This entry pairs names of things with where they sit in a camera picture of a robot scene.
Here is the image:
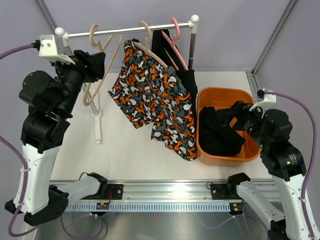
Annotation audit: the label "white slotted cable duct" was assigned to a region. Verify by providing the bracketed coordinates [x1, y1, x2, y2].
[66, 202, 231, 213]

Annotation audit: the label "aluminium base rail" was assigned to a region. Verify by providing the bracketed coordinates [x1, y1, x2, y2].
[48, 181, 281, 203]

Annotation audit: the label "beige wooden hanger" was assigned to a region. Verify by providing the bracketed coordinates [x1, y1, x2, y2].
[82, 24, 123, 106]
[133, 20, 168, 69]

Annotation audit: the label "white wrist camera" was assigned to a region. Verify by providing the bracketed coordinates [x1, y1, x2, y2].
[249, 88, 277, 112]
[39, 34, 76, 65]

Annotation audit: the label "orange camouflage shorts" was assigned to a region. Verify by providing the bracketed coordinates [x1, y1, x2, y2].
[108, 39, 197, 161]

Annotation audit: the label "black shorts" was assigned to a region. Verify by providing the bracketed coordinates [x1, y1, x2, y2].
[198, 106, 245, 157]
[151, 29, 198, 118]

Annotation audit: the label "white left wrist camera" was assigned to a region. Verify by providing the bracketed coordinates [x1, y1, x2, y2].
[39, 34, 76, 65]

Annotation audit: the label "purple cable lower right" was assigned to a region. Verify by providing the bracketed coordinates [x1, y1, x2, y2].
[194, 202, 270, 240]

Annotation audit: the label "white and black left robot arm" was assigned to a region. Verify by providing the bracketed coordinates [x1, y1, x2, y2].
[5, 50, 108, 227]

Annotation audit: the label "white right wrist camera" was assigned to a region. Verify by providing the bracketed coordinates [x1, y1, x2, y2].
[249, 88, 277, 112]

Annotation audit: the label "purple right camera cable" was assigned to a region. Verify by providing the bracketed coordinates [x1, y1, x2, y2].
[263, 91, 316, 240]

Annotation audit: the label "orange plastic laundry basket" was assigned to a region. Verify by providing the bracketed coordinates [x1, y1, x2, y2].
[196, 87, 260, 167]

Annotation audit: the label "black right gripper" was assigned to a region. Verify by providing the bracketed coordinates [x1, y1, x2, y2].
[216, 100, 269, 149]

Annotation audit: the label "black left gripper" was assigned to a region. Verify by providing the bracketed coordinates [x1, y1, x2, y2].
[51, 49, 105, 115]

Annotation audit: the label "purple cable lower left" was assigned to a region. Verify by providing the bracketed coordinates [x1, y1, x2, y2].
[60, 212, 108, 240]

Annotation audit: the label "white and steel clothes rack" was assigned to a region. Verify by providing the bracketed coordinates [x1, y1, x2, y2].
[52, 14, 200, 144]

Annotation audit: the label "pink plastic hanger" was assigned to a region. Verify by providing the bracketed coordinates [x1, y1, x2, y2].
[161, 17, 189, 71]

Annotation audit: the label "purple camera cable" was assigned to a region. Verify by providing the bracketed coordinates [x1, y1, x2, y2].
[0, 42, 41, 238]
[263, 91, 316, 240]

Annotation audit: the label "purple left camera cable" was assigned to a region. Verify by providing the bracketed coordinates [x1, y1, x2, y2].
[0, 42, 41, 238]

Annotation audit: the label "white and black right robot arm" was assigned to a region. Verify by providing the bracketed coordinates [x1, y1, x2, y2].
[217, 100, 320, 240]

